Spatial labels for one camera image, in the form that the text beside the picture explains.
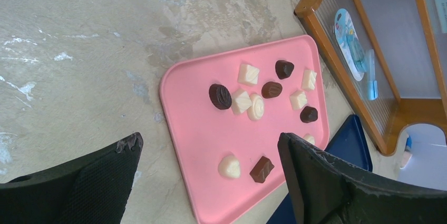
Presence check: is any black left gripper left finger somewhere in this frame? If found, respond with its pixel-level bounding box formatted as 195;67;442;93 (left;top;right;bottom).
1;132;143;223

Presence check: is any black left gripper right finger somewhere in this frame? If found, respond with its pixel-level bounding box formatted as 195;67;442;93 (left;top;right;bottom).
277;133;446;223

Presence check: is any white chocolate piece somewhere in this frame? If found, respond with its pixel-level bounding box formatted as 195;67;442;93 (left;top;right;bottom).
303;133;316;145
231;89;252;115
237;64;260;86
247;93;265;121
301;69;317;91
218;154;241;179
289;90;308;110

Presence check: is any dark rectangular chocolate piece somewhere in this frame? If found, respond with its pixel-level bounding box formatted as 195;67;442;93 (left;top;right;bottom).
249;156;275;183

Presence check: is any dark oval chocolate piece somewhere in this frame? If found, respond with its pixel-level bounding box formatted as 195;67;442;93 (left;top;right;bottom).
209;84;232;110

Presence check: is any dark blue tin lid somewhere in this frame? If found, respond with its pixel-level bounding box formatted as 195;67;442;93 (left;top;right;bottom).
267;114;373;223

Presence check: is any blue white corner device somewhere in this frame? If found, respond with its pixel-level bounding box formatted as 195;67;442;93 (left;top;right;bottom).
400;135;412;169

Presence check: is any light blue small tube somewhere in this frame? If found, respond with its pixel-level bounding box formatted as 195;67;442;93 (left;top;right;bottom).
365;49;378;101

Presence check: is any pink plastic tray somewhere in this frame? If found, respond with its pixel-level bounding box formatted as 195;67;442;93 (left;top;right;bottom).
160;35;330;223

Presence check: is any light blue oval package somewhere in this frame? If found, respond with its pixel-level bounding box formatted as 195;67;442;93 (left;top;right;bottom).
333;8;367;82

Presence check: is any wooden shelf rack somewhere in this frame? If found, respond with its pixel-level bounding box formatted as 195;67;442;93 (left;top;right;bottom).
295;0;446;156

